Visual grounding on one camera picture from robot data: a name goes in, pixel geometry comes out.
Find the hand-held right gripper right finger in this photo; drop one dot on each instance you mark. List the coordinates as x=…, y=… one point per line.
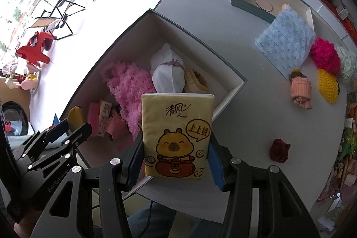
x=216, y=168

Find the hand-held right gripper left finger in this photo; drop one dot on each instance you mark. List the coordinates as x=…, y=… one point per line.
x=136, y=162

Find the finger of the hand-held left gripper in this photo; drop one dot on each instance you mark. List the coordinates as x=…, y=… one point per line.
x=81, y=134
x=47, y=139

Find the yellow brown soft pad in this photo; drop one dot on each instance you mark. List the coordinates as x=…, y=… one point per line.
x=75, y=116

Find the pink sponge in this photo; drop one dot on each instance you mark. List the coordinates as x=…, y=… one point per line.
x=94, y=118

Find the yellow cartoon tissue pack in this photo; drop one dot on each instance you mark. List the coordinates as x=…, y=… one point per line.
x=178, y=137
x=105, y=118

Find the pink towel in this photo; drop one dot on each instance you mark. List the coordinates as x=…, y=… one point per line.
x=118, y=126

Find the pink fluffy cloth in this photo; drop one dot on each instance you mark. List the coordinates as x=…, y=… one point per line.
x=128, y=93

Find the beige soft cloth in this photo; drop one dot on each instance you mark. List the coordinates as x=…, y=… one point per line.
x=196, y=81

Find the dark grey cardboard box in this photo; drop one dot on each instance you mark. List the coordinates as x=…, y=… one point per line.
x=156, y=31

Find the dried red rose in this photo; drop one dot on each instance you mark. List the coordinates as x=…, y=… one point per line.
x=279, y=151

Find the red plastic stool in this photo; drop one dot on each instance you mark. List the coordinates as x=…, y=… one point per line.
x=33, y=48

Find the peach knitted rolled cloth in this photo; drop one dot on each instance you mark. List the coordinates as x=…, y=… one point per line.
x=301, y=87

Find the black folding chair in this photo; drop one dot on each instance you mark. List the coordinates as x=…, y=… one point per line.
x=55, y=17

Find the pile of snack packets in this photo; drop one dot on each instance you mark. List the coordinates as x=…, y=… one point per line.
x=345, y=154

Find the yellow foam fruit net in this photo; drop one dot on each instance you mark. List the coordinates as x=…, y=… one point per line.
x=327, y=84

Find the light blue dotted blanket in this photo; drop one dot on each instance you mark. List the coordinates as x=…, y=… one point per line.
x=284, y=40

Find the black round pad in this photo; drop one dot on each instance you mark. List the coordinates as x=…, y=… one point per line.
x=338, y=87

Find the magenta fluffy cloth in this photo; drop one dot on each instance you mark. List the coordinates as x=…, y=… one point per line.
x=325, y=56

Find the pale green fluffy scarf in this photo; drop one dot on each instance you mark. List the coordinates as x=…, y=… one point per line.
x=348, y=62

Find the round wooden disc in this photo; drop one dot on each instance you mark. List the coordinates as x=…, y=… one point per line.
x=265, y=3

